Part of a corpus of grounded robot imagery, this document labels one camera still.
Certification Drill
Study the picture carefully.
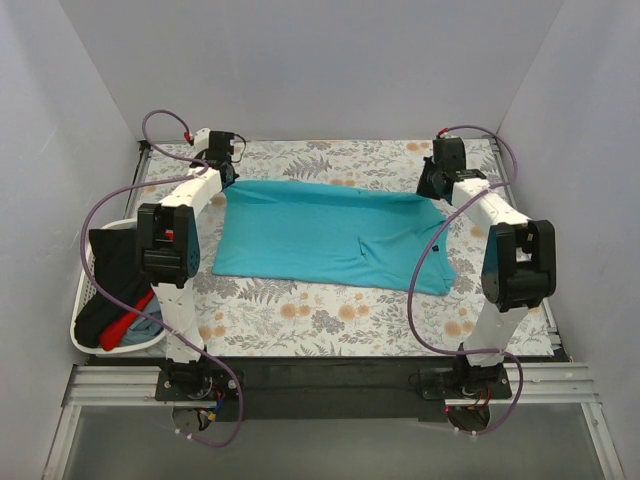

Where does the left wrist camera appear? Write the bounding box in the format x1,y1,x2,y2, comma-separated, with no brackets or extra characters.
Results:
205,130,237,161

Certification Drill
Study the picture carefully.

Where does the white laundry basket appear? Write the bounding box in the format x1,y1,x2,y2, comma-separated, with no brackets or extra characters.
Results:
70,219,165,355

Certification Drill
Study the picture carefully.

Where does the grey blue t shirt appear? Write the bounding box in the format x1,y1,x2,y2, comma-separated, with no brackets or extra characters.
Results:
119,297,163,347

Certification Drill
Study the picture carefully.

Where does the floral table mat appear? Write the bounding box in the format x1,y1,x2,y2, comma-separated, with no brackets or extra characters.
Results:
124,139,554,359

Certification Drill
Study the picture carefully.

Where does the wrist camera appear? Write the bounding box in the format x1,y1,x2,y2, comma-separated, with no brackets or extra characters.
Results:
432,137,467,171
205,130,237,161

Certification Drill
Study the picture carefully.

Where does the red t shirt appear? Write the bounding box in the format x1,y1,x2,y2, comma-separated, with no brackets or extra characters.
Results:
99,312,143,351

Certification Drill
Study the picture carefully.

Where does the purple cable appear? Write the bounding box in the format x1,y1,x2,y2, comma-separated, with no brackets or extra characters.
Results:
79,108,246,449
407,123,525,439

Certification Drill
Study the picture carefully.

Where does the turquoise t shirt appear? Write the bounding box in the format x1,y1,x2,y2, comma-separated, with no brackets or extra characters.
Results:
212,181,456,296

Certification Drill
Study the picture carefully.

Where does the aluminium frame rail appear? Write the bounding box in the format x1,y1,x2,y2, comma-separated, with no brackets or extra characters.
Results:
64,357,599,406

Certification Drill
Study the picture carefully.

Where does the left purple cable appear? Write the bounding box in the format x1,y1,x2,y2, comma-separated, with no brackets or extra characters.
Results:
79,108,246,449

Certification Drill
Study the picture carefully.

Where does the black t shirt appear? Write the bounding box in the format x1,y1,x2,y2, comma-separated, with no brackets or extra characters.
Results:
74,228,153,348

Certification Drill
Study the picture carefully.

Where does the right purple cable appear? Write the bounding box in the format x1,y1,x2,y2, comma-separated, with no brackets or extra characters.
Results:
407,123,525,439

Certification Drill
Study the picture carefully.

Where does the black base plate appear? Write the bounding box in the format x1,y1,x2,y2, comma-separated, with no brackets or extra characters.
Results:
155,357,515,422

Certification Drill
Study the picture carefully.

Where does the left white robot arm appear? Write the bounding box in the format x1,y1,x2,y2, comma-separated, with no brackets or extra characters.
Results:
137,128,238,400

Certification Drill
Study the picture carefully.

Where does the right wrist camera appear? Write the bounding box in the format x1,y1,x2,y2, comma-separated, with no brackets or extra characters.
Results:
432,137,467,171

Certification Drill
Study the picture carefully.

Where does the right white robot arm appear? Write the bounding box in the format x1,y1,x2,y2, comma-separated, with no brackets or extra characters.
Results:
417,155,556,398

